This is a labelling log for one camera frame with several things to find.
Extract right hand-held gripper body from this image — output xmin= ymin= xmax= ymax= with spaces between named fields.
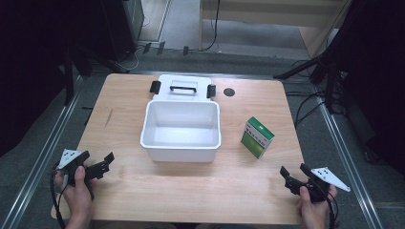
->
xmin=305 ymin=166 xmax=352 ymax=204

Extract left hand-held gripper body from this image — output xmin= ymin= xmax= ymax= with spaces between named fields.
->
xmin=57 ymin=148 xmax=86 ymax=187

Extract person's left hand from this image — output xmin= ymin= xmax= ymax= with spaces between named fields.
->
xmin=53 ymin=165 xmax=97 ymax=221

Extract person's right hand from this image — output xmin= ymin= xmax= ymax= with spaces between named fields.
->
xmin=297 ymin=185 xmax=338 ymax=222

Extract green and white medicine box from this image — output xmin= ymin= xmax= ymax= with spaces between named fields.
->
xmin=240 ymin=115 xmax=276 ymax=159

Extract black metal stand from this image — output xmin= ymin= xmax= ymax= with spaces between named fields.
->
xmin=61 ymin=42 xmax=128 ymax=108
xmin=272 ymin=52 xmax=343 ymax=115

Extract white plastic storage box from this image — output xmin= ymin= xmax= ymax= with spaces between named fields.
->
xmin=139 ymin=73 xmax=223 ymax=163

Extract black cabinet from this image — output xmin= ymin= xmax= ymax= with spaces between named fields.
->
xmin=100 ymin=0 xmax=145 ymax=63

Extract light wooden furniture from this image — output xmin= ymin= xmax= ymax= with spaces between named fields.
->
xmin=198 ymin=0 xmax=352 ymax=59

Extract metal floor rail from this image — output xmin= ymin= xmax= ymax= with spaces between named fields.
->
xmin=312 ymin=85 xmax=385 ymax=229
xmin=0 ymin=75 xmax=86 ymax=229

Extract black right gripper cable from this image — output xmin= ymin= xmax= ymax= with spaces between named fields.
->
xmin=324 ymin=190 xmax=339 ymax=229

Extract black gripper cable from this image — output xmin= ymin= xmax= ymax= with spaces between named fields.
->
xmin=324 ymin=190 xmax=339 ymax=229
xmin=49 ymin=162 xmax=70 ymax=229

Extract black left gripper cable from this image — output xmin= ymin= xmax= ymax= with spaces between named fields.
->
xmin=49 ymin=162 xmax=70 ymax=229

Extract black floor cables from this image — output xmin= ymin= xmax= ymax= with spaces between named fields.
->
xmin=284 ymin=58 xmax=347 ymax=129

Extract white floor cable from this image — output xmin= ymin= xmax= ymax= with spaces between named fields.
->
xmin=122 ymin=14 xmax=151 ymax=72

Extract black hanging cable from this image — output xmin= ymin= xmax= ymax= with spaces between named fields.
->
xmin=200 ymin=0 xmax=222 ymax=52

